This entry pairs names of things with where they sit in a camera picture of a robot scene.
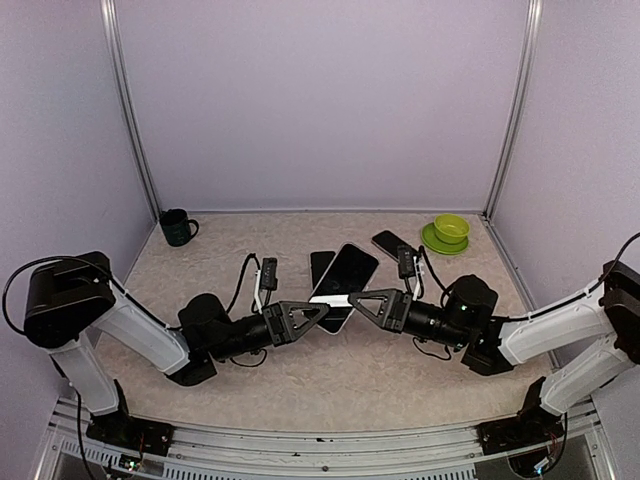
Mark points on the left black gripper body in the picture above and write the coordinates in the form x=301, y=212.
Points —
x=274, y=318

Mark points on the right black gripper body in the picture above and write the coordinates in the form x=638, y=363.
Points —
x=397, y=323

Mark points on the clear case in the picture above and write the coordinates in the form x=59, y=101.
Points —
x=340, y=311

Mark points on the black phone face up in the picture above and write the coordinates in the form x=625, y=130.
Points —
x=319, y=262

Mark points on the purple-edged black-screen phone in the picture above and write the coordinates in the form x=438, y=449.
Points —
x=389, y=243

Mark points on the pink phone face down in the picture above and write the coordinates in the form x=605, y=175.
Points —
x=350, y=272

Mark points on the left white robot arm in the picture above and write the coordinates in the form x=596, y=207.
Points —
x=69, y=295

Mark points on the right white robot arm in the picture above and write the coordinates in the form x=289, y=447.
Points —
x=606, y=311

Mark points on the green bowl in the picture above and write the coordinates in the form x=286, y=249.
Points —
x=450, y=228

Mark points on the dark green mug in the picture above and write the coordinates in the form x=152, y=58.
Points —
x=178, y=228

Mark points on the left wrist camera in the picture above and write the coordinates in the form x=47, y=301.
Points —
x=266, y=282

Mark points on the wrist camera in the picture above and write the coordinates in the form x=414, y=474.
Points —
x=266, y=282
x=410, y=272

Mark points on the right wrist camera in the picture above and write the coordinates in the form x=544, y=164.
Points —
x=410, y=272

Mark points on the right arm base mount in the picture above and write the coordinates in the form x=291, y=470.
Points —
x=531, y=425

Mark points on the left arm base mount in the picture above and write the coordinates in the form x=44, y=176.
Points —
x=121, y=429

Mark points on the front aluminium rail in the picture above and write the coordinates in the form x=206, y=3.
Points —
x=452, y=452

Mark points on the right aluminium frame post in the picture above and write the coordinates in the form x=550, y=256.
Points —
x=525, y=67

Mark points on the aluminium frame post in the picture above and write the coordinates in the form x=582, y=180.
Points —
x=115, y=47
x=525, y=67

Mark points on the left aluminium frame post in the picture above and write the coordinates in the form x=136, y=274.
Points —
x=115, y=47

